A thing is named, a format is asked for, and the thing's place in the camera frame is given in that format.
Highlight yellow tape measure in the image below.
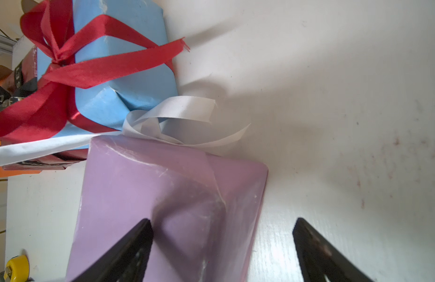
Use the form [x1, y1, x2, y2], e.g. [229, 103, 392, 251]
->
[3, 255, 30, 282]

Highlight blue gift box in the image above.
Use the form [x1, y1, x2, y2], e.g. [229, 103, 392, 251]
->
[21, 1, 187, 139]

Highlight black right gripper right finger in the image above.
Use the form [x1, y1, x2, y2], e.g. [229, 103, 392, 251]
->
[292, 217, 372, 282]

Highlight red satin ribbon bow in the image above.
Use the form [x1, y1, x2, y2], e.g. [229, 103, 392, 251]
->
[0, 1, 187, 143]

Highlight white satin ribbon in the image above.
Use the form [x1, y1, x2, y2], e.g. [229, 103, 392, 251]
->
[0, 96, 249, 167]

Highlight purple gift box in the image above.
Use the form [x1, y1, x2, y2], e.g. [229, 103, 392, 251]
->
[65, 135, 268, 282]

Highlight dark red gift box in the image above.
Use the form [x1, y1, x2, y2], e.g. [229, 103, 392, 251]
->
[1, 47, 88, 170]

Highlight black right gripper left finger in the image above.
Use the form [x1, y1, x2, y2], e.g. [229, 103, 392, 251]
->
[73, 219, 154, 282]

